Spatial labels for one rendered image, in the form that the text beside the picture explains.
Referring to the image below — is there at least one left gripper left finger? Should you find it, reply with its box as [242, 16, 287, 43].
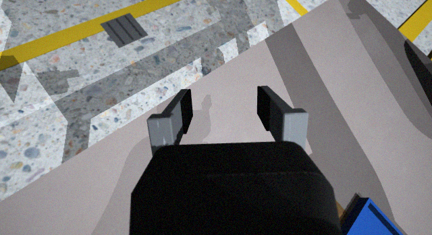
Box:
[146, 89, 193, 155]

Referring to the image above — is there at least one green grassy ground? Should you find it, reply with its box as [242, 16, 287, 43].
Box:
[336, 201, 349, 227]

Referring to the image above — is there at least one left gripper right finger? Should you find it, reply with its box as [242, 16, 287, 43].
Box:
[257, 86, 308, 150]

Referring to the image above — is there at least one blue tray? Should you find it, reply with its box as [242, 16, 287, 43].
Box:
[341, 198, 403, 235]

